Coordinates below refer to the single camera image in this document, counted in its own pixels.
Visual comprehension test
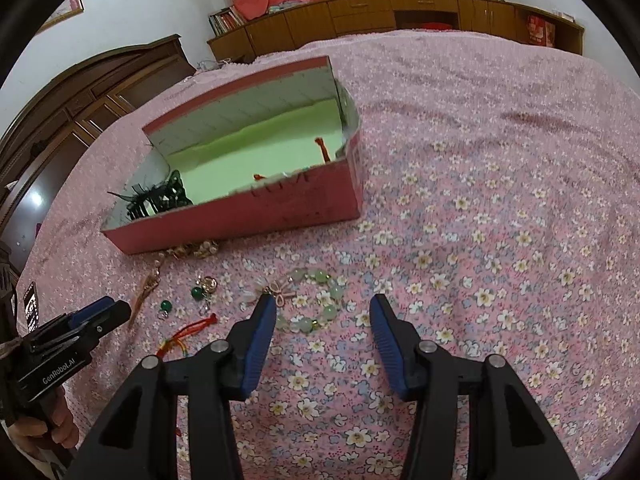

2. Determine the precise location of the red gift box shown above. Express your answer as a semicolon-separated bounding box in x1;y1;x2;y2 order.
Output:
525;14;555;48

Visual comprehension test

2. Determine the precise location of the green foam box liner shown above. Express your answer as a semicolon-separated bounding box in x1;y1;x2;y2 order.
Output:
168;100;344;204

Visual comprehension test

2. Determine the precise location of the framed wedding photo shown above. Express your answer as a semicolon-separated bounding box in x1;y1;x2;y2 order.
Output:
37;0;85;34

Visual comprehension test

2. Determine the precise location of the person's left hand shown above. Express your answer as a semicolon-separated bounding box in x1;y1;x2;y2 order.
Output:
6;387;79;460

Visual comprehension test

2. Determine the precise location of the black phone on nightstand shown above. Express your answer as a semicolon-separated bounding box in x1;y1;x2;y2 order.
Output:
23;282;39;332

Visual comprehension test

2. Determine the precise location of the gold pearl jewelry piece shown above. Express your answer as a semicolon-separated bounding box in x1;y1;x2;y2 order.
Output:
165;240;219;259

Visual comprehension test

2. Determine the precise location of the red cardboard box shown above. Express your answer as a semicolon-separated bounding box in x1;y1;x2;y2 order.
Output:
102;55;363;255

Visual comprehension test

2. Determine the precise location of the red item under desk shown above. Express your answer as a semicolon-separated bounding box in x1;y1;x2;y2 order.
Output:
419;22;454;32

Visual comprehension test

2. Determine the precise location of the row of books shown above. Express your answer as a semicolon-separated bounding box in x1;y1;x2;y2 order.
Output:
208;6;246;37

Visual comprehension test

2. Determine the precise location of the dark wooden headboard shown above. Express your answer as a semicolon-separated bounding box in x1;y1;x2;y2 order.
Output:
1;35;195;272

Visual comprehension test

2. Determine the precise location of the black ribbon hair clip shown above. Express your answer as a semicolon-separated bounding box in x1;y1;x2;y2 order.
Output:
110;169;193;221

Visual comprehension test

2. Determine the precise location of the long wooden cabinet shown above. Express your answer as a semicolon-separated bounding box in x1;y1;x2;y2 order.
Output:
208;0;585;63

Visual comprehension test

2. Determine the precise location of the pink tassel hairpin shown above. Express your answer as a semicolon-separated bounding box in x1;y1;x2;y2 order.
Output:
127;252;168;330

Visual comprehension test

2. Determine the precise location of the pale jade bead bracelet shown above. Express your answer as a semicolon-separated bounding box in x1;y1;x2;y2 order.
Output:
241;266;348;335

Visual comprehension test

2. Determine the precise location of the pink floral bedspread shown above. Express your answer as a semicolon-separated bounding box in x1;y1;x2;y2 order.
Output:
20;32;639;479

